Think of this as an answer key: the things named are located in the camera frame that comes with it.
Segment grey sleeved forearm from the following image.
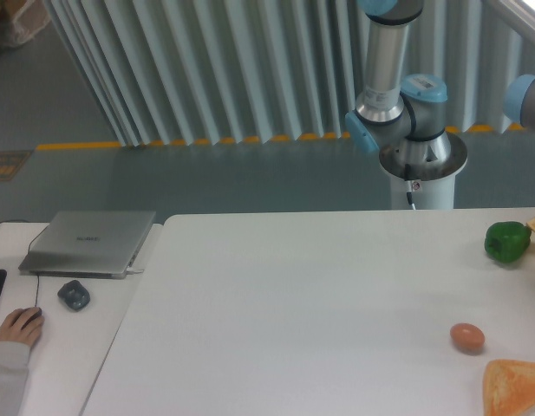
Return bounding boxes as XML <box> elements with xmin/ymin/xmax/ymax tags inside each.
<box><xmin>0</xmin><ymin>341</ymin><xmax>30</xmax><ymax>415</ymax></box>

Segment person's right hand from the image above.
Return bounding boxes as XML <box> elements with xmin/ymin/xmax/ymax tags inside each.
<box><xmin>0</xmin><ymin>309</ymin><xmax>45</xmax><ymax>348</ymax></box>

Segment black computer mouse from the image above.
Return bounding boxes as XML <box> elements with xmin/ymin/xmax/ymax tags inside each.
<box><xmin>15</xmin><ymin>307</ymin><xmax>42</xmax><ymax>329</ymax></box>

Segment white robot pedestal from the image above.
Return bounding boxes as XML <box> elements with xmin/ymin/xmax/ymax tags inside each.
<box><xmin>386</xmin><ymin>173</ymin><xmax>457</xmax><ymax>210</ymax></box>

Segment black mouse cable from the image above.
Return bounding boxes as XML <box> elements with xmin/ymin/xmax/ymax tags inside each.
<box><xmin>0</xmin><ymin>218</ymin><xmax>52</xmax><ymax>309</ymax></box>

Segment white folding screen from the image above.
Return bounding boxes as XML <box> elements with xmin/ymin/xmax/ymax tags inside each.
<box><xmin>46</xmin><ymin>1</ymin><xmax>535</xmax><ymax>146</ymax></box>

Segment white robot base cable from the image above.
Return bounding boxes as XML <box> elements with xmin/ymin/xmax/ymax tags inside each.
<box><xmin>404</xmin><ymin>162</ymin><xmax>418</xmax><ymax>211</ymax></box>

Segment triangular toast bread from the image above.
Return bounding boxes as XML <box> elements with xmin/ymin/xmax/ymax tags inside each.
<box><xmin>482</xmin><ymin>360</ymin><xmax>535</xmax><ymax>415</ymax></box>

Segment silver closed laptop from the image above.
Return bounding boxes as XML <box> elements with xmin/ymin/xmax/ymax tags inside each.
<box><xmin>19</xmin><ymin>211</ymin><xmax>155</xmax><ymax>279</ymax></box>

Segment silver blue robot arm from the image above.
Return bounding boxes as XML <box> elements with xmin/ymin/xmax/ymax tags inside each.
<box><xmin>345</xmin><ymin>1</ymin><xmax>535</xmax><ymax>181</ymax></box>

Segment green bell pepper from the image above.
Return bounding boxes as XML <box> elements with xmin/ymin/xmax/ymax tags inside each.
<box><xmin>484</xmin><ymin>221</ymin><xmax>532</xmax><ymax>263</ymax></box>

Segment dark grey earbud case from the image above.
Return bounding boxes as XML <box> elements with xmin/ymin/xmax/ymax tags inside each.
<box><xmin>57</xmin><ymin>280</ymin><xmax>91</xmax><ymax>312</ymax></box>

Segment brown egg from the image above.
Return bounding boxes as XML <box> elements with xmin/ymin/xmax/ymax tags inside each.
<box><xmin>449</xmin><ymin>322</ymin><xmax>486</xmax><ymax>354</ymax></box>

